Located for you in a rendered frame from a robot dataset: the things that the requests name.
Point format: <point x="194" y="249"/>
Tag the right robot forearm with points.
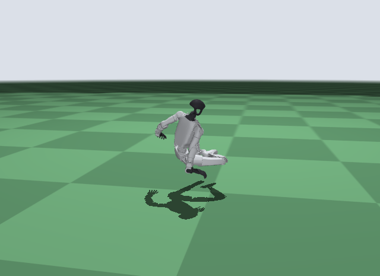
<point x="190" y="158"/>

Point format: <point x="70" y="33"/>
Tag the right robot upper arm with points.
<point x="198" y="132"/>

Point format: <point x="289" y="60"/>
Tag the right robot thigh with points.
<point x="206" y="161"/>

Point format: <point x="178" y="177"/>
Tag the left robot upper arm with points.
<point x="172" y="119"/>

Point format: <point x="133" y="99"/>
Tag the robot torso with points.
<point x="183" y="136"/>

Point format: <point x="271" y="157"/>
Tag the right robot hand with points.
<point x="198" y="171"/>

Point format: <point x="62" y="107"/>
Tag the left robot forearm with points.
<point x="158" y="130"/>

